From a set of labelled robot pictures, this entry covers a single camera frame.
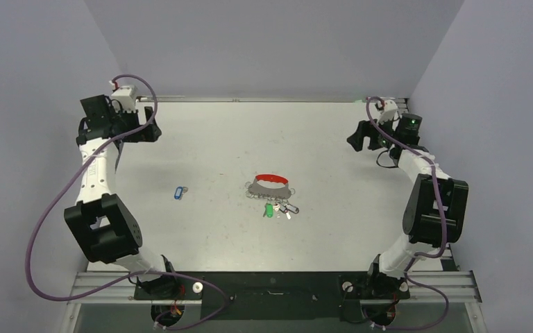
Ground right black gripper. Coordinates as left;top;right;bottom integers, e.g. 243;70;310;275
346;113;399;152

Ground blue key tag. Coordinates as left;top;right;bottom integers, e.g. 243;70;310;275
174;186;188;200

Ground metal key holder red handle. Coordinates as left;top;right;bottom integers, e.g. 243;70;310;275
245;173;296;201

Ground black key tag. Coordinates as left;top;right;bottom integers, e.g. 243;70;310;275
283;203;299;214

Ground green key tag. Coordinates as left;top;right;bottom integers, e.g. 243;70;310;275
263;203;275;218

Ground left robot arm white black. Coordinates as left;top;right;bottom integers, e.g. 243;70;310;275
64;92;180;298

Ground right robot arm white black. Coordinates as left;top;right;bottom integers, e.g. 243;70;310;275
346;114;468;297

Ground back aluminium rail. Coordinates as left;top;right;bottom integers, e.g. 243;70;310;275
135;95;408;104

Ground aluminium rail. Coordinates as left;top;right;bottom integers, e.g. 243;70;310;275
395;99;454;272
67;271;482;305
135;95;408;104

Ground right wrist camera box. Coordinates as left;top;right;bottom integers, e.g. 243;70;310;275
375;99;400;125

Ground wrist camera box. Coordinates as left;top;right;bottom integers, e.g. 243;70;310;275
375;99;400;125
110;85;137;113

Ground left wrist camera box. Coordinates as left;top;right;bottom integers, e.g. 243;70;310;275
110;85;137;113

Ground right aluminium rail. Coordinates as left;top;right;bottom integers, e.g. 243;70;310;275
395;99;454;272

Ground front aluminium rail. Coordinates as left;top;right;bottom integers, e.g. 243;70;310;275
67;271;482;305

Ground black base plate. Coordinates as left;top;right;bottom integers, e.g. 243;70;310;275
133;271;410;323

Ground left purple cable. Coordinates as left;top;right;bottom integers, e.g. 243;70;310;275
25;74;235;332

